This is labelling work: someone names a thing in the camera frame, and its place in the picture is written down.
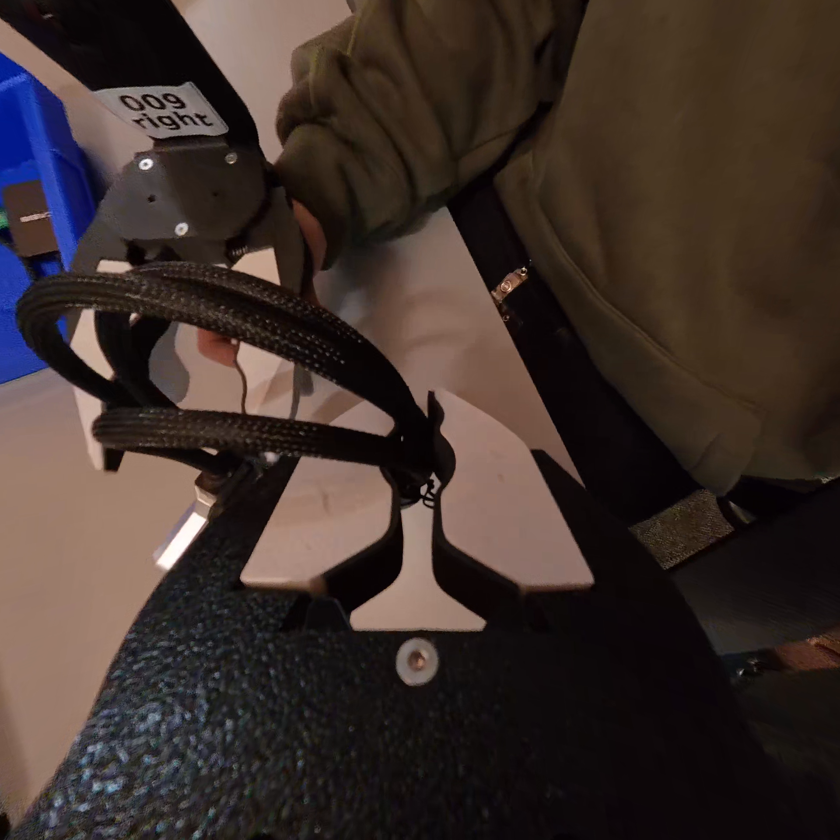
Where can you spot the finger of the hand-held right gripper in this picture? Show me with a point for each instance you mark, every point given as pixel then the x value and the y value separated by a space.
pixel 88 426

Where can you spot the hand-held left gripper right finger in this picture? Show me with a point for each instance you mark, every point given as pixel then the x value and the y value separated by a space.
pixel 518 525

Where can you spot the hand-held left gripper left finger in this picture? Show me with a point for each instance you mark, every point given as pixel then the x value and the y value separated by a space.
pixel 308 525

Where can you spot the grey metal adapter hub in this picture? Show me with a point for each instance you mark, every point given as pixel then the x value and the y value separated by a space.
pixel 184 531

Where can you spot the person's right hand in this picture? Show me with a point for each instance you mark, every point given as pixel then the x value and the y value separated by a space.
pixel 312 236

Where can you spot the large blue plastic bin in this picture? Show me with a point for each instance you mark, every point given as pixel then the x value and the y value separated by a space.
pixel 39 131

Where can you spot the dark brown label card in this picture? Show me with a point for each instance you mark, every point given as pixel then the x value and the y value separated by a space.
pixel 29 216

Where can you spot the person's olive green hoodie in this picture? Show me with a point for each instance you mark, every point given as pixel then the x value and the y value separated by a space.
pixel 689 229

